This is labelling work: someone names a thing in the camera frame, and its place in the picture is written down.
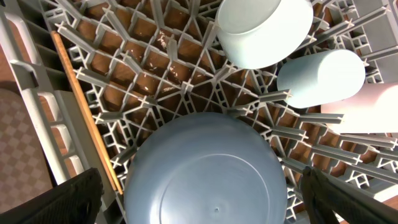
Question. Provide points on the dark brown serving tray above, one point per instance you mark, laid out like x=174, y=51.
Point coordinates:
x=24, y=173

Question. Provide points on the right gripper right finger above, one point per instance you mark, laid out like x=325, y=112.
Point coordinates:
x=324, y=198

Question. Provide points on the dark blue plate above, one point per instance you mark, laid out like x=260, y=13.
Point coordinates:
x=205, y=168

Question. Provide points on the white cup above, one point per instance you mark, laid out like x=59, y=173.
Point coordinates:
x=372, y=110

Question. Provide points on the light blue cup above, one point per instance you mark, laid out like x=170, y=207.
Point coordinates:
x=321, y=78

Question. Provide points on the grey dishwasher rack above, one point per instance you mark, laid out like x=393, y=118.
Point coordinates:
x=141, y=64

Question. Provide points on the light blue bowl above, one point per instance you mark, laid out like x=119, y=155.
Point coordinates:
x=258, y=33

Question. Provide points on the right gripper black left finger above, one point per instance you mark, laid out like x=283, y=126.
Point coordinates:
x=77, y=200

